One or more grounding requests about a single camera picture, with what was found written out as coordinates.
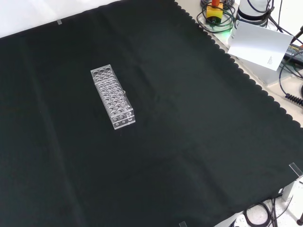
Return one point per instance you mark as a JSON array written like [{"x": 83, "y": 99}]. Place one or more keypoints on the pale board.
[{"x": 258, "y": 45}]

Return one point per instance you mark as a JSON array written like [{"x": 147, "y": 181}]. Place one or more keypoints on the yellow stop button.
[{"x": 214, "y": 11}]

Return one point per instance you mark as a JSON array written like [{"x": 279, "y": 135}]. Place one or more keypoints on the black power brick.
[{"x": 294, "y": 53}]

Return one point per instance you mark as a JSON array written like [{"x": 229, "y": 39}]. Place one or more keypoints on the clear test tube rack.
[{"x": 111, "y": 99}]

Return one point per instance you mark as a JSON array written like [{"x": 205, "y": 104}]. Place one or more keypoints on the black tripod leg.
[{"x": 298, "y": 35}]

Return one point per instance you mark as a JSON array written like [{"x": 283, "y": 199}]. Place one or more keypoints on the clear tape piece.
[
  {"x": 59, "y": 22},
  {"x": 296, "y": 169},
  {"x": 182, "y": 224}
]

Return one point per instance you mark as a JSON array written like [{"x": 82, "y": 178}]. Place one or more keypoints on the black bench cloth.
[{"x": 189, "y": 118}]

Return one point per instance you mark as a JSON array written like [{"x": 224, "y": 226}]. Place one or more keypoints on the aluminium bracket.
[{"x": 292, "y": 188}]

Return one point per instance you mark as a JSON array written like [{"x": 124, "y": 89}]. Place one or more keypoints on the white power strip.
[{"x": 239, "y": 221}]

